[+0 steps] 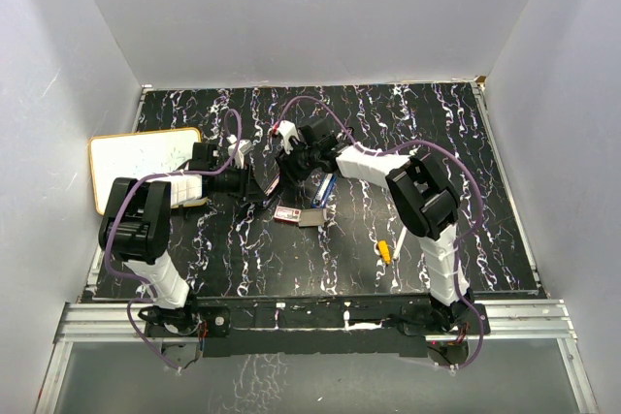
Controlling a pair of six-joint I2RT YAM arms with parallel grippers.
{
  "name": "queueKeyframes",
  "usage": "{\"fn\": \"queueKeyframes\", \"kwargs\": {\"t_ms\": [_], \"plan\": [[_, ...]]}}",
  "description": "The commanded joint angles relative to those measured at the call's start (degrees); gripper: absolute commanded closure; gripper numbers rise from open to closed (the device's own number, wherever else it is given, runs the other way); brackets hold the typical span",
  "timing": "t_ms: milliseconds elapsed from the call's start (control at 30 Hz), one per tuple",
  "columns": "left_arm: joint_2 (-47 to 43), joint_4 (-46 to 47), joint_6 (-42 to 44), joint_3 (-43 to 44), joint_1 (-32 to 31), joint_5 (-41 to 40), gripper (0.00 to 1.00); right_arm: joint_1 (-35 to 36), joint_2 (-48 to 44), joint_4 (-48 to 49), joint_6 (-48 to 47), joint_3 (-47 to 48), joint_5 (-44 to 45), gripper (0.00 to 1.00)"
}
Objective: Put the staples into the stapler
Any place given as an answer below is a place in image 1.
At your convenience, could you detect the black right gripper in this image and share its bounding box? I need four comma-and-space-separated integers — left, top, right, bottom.
275, 140, 319, 187

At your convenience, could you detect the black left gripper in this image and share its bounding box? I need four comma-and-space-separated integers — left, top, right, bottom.
211, 162, 268, 204

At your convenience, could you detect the red staple box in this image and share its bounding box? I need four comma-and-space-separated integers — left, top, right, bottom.
273, 206, 302, 224

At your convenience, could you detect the grey staple box tray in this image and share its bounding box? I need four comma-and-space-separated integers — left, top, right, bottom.
298, 208, 327, 228

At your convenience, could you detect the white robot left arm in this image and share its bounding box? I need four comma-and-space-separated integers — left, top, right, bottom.
98, 137, 266, 335

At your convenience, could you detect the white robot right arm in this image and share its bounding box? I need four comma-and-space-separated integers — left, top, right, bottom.
273, 118, 470, 334

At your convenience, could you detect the yellow cap marker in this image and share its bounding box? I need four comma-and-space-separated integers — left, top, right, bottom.
376, 240, 392, 265

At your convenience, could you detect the white pen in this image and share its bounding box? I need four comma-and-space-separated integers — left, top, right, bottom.
392, 227, 408, 261

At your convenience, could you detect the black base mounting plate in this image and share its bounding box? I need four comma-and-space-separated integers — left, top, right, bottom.
145, 295, 491, 360

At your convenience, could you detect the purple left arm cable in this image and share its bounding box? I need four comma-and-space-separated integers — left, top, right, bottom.
104, 109, 244, 371

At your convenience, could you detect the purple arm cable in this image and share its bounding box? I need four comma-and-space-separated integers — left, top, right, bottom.
281, 96, 487, 370
104, 109, 244, 371

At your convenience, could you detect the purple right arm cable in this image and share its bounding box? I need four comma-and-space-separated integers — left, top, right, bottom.
281, 96, 487, 370

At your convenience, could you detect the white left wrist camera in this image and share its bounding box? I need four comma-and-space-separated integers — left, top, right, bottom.
227, 135, 253, 169

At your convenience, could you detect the white board with wooden frame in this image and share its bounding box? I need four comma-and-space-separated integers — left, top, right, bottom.
88, 127, 202, 215

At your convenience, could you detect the aluminium frame rail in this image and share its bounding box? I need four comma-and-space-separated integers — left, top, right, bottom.
35, 295, 598, 413

